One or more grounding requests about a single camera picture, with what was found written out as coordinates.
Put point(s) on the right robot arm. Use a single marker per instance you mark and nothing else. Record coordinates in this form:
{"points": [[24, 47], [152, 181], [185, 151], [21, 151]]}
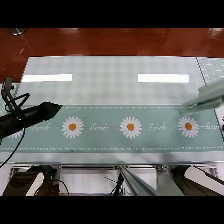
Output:
{"points": [[200, 181]]}

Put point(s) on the silver frame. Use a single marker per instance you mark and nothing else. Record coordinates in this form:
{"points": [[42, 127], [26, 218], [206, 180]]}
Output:
{"points": [[146, 183]]}

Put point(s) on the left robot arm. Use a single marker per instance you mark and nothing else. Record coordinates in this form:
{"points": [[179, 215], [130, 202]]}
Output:
{"points": [[16, 121]]}

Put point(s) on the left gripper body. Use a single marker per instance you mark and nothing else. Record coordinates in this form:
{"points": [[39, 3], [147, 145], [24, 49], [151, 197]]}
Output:
{"points": [[46, 111]]}

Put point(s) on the pale green shirt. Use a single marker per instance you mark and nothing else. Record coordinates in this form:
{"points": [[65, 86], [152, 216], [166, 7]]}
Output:
{"points": [[208, 96]]}

